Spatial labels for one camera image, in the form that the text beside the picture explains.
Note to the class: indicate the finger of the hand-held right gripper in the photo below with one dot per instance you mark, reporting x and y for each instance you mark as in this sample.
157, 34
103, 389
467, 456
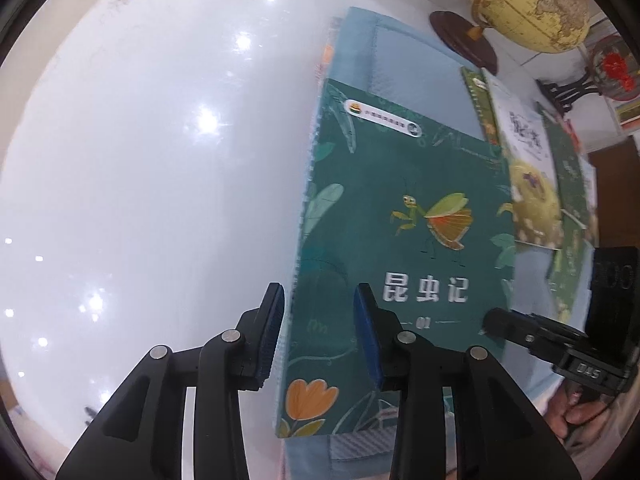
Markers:
525, 330

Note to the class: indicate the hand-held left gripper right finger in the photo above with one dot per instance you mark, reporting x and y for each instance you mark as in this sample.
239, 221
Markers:
367, 340

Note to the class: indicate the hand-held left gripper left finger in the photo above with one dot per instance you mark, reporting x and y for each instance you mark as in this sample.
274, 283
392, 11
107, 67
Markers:
270, 340

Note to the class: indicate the green mantis book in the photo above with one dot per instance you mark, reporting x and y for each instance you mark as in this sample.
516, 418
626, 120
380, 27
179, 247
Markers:
375, 185

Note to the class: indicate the person's right hand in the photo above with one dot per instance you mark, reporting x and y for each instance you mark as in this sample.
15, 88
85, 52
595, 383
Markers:
585, 415

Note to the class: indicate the large meadow picture book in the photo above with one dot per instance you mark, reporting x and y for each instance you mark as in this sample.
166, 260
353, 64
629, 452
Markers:
530, 185

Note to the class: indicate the dark green book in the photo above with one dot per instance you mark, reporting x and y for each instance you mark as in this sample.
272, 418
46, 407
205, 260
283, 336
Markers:
570, 170

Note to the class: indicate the red ornament on black stand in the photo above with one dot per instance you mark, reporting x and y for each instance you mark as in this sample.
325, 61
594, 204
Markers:
612, 65

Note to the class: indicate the light blue textured mat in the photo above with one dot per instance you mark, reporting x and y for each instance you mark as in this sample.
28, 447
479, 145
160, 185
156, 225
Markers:
425, 60

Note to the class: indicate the globe on wooden base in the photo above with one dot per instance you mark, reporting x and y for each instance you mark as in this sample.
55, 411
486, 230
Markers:
540, 5

